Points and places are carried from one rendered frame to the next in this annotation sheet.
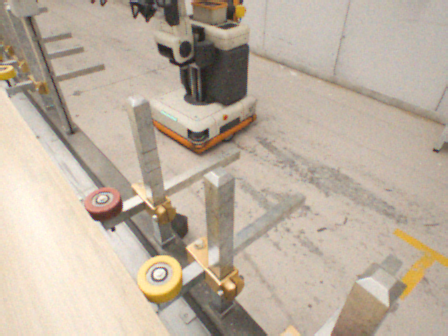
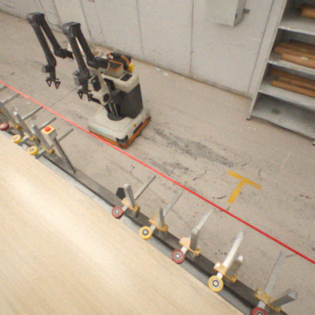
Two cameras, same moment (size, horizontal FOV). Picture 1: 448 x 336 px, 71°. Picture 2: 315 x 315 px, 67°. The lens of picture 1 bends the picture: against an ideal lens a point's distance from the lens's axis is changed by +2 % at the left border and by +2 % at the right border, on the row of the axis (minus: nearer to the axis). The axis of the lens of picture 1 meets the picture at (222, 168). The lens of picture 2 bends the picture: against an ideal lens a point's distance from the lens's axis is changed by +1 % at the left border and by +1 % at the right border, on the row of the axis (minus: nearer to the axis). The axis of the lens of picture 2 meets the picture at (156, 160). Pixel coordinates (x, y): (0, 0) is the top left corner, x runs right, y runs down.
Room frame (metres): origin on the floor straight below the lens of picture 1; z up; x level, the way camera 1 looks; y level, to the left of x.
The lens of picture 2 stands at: (-0.28, 0.07, 2.39)
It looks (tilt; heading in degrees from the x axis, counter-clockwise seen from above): 52 degrees down; 352
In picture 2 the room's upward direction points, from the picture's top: 7 degrees counter-clockwise
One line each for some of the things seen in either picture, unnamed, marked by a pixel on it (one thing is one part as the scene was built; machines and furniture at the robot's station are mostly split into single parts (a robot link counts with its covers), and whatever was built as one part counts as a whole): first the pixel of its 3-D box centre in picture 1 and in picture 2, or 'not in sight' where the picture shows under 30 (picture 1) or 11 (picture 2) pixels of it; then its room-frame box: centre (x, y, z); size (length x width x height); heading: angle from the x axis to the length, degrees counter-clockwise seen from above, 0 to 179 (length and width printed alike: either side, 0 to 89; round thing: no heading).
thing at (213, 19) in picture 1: (209, 11); (112, 69); (2.34, 0.08, 0.87); 0.23 x 0.15 x 0.11; 45
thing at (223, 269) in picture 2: not in sight; (224, 272); (-0.01, -0.30, 0.80); 0.14 x 0.06 x 0.05; 39
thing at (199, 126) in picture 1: (202, 110); (119, 120); (2.26, 0.16, 0.16); 0.67 x 0.64 x 0.25; 135
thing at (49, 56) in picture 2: not in sight; (42, 42); (2.09, 0.63, 1.41); 0.11 x 0.06 x 0.43; 45
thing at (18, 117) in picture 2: (18, 51); (29, 132); (1.52, 0.96, 0.90); 0.04 x 0.04 x 0.48; 39
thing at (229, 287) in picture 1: (214, 268); (158, 224); (0.38, 0.02, 0.83); 0.14 x 0.06 x 0.05; 39
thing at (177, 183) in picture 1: (178, 183); (136, 195); (0.64, 0.12, 0.84); 0.43 x 0.03 x 0.04; 129
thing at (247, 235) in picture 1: (239, 242); (163, 213); (0.44, -0.04, 0.83); 0.43 x 0.03 x 0.04; 129
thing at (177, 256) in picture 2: not in sight; (178, 258); (0.13, -0.04, 0.85); 0.08 x 0.08 x 0.11
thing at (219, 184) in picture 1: (221, 264); (160, 224); (0.36, 0.01, 0.87); 0.04 x 0.04 x 0.48; 39
